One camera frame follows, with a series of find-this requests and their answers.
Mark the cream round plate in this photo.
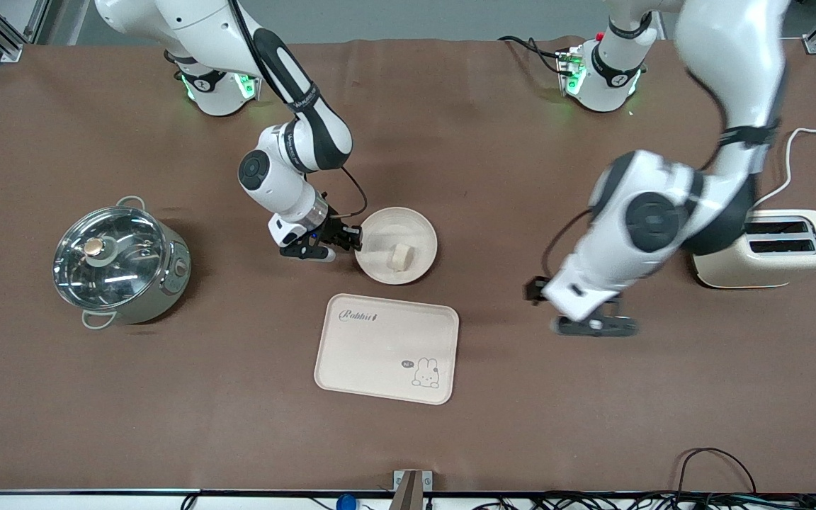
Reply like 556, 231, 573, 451
354, 207, 438, 285

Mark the cream rabbit print tray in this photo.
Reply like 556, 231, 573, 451
314, 293, 460, 406

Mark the stainless steel electric pot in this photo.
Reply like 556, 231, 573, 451
52, 195, 193, 331

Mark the brown table mat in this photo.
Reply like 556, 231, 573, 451
0, 37, 816, 494

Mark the cream two-slot toaster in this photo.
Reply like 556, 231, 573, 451
693, 209, 816, 290

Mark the glass pot lid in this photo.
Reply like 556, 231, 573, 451
53, 207, 169, 311

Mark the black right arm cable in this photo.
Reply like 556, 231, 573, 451
227, 0, 370, 220

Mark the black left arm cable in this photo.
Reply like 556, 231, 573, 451
540, 208, 594, 281

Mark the black looped floor cable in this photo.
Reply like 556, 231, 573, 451
673, 447, 760, 498

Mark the black floor cable bundle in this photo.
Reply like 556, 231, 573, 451
470, 491, 816, 510

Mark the white toaster power cable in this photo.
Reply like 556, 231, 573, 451
753, 124, 816, 210

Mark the grey metal table bracket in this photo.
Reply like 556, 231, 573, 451
392, 470, 434, 510

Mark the black cable at arm base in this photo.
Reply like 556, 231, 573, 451
498, 35, 566, 76

